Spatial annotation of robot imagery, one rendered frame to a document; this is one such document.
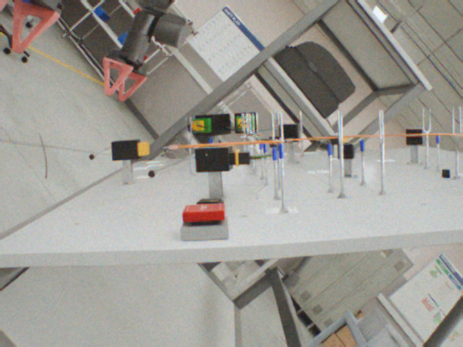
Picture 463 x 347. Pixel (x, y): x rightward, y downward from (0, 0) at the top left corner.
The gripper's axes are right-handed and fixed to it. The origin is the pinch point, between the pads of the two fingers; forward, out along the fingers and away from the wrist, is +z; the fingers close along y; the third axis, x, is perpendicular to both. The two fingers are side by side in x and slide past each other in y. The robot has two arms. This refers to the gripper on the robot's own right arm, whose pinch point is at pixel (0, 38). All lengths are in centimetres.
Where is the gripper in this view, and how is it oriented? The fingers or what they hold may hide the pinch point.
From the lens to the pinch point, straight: 72.1
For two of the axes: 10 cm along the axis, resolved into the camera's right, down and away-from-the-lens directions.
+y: 1.1, 0.0, 9.9
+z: -3.5, 9.4, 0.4
